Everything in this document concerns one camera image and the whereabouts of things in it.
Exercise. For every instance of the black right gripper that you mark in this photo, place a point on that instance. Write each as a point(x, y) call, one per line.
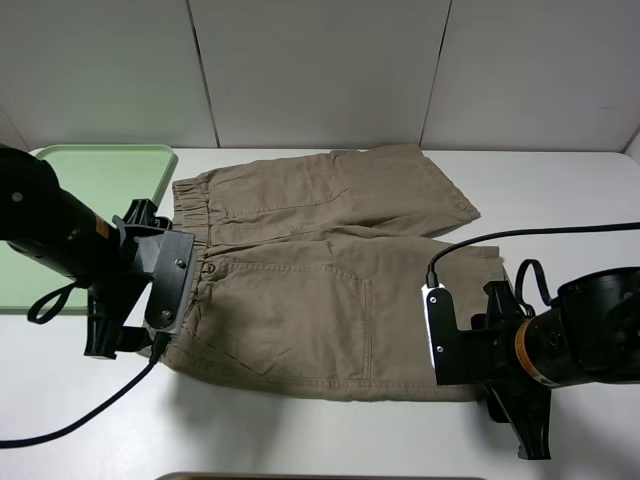
point(506, 353)

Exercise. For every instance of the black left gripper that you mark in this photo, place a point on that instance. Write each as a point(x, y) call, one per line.
point(112, 297)

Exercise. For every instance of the khaki shorts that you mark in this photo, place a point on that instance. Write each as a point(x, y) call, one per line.
point(310, 269)

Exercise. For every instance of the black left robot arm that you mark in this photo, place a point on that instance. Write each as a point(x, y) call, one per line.
point(47, 224)

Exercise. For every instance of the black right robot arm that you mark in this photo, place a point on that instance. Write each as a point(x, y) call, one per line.
point(588, 334)

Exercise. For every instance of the green plastic tray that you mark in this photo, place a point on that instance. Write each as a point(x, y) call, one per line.
point(106, 178)

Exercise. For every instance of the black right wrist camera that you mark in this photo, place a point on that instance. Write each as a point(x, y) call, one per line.
point(459, 357)

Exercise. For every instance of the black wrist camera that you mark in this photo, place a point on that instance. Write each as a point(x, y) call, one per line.
point(172, 278)
point(459, 357)

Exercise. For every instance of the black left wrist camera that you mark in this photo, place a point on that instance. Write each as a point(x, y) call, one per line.
point(172, 278)

